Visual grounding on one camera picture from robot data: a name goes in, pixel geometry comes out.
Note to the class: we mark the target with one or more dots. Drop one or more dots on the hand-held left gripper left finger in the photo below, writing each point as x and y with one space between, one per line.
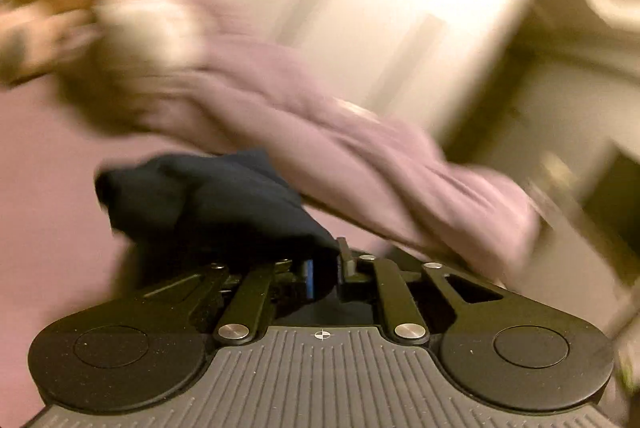
308 280

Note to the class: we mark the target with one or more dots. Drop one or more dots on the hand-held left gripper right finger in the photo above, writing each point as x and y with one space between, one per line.
346 264

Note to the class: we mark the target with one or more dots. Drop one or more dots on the dark navy garment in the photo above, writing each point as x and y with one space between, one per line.
220 203

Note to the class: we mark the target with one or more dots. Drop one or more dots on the purple duvet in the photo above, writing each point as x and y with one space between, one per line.
310 132

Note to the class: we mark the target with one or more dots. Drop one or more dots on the bed with purple sheet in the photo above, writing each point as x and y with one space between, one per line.
45 188

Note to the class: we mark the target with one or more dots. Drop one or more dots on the white plush toy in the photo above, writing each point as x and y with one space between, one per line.
145 30

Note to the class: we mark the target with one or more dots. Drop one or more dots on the striped plush toy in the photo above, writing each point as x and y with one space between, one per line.
35 25

